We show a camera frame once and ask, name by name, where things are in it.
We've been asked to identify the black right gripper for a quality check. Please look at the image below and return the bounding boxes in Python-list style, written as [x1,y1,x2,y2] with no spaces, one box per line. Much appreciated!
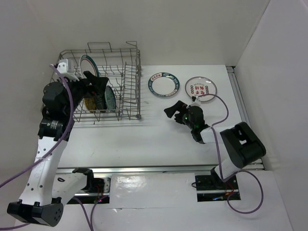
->
[165,100,195,130]

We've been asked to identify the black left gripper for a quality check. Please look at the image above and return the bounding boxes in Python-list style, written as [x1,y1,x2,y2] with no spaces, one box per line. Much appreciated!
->
[60,70,107,115]

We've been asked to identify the blue floral plate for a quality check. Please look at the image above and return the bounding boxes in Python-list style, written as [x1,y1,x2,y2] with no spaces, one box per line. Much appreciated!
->
[104,86,116,111]

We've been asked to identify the black plate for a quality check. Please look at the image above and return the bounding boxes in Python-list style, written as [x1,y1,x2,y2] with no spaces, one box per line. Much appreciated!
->
[94,93,107,113]

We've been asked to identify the yellow patterned plate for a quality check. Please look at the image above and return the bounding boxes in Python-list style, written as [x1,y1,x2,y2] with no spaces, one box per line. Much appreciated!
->
[84,97,97,113]

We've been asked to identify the green red ring plate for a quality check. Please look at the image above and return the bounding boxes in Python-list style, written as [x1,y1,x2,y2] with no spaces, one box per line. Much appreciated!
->
[79,54,100,78]

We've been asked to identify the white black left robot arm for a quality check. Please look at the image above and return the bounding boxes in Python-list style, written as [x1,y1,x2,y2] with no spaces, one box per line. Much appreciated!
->
[7,71,109,227]

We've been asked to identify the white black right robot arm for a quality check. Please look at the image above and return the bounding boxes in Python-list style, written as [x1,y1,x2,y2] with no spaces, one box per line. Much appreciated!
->
[164,101,266,189]

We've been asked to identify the white plate red characters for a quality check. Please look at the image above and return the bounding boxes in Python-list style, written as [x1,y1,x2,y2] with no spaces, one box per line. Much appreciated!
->
[185,77,218,103]

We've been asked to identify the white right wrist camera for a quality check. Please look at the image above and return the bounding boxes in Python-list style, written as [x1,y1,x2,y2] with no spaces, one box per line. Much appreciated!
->
[190,96,201,107]

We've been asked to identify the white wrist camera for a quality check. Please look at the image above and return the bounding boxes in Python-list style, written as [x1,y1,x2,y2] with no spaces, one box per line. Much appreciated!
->
[190,96,201,107]
[49,59,79,81]

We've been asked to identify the grey wire dish rack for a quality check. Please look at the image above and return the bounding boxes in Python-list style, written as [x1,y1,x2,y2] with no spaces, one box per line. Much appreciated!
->
[50,41,141,124]

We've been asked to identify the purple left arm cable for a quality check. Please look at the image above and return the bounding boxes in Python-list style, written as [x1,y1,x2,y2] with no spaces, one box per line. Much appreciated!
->
[0,64,75,188]

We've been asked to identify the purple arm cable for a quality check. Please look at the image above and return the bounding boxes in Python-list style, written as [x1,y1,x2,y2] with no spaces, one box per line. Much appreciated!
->
[199,94,264,214]
[0,64,75,188]

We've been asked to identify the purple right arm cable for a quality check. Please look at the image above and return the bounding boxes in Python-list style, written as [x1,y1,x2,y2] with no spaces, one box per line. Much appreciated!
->
[199,94,264,214]

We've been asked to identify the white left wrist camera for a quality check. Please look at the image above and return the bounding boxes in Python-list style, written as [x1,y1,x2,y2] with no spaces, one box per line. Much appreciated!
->
[49,59,79,81]

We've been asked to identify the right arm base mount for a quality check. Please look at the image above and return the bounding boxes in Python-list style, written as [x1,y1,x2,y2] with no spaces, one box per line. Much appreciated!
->
[191,168,241,202]

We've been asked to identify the aluminium table rail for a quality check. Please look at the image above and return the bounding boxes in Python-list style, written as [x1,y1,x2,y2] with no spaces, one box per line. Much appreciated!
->
[226,66,264,170]

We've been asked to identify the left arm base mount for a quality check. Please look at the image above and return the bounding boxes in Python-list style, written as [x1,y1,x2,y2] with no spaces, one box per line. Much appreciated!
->
[74,176,111,205]

